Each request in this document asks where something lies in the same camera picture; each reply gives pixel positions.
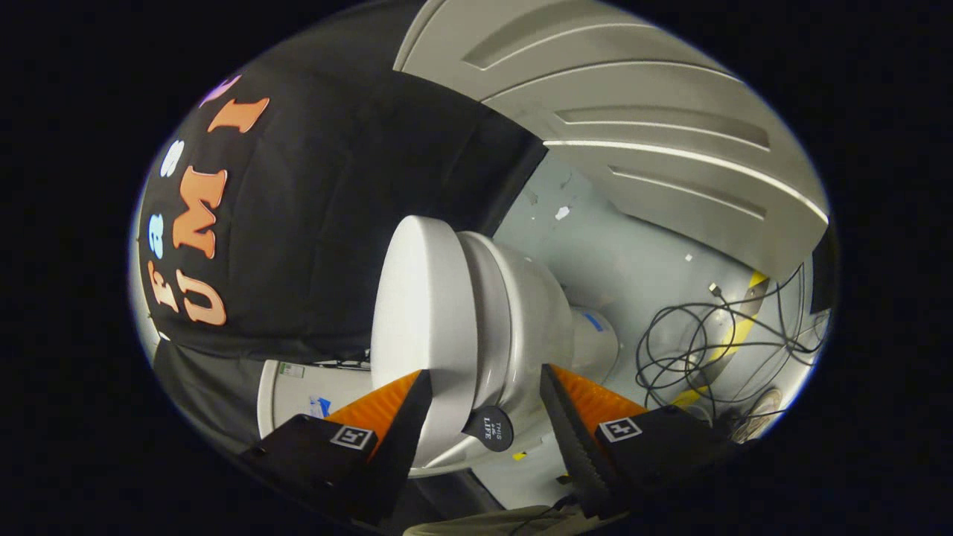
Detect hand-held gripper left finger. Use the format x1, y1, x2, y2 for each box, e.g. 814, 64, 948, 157
240, 370, 434, 526

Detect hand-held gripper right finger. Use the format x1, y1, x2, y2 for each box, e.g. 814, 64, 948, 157
540, 364, 734, 520

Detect round black lid tag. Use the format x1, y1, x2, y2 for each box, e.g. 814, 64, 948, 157
462, 406, 514, 453

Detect white toilet bowl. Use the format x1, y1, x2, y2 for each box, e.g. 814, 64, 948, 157
413, 231, 620, 479

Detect person's beige clothing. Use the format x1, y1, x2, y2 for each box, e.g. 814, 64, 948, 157
402, 505, 619, 536

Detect black backdrop cloth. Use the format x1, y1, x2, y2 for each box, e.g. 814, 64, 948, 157
138, 0, 548, 459

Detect yellow floor tape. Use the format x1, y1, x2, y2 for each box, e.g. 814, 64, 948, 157
670, 270, 769, 409

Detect tangled black cables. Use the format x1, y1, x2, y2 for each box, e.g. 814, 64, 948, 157
635, 264, 831, 440

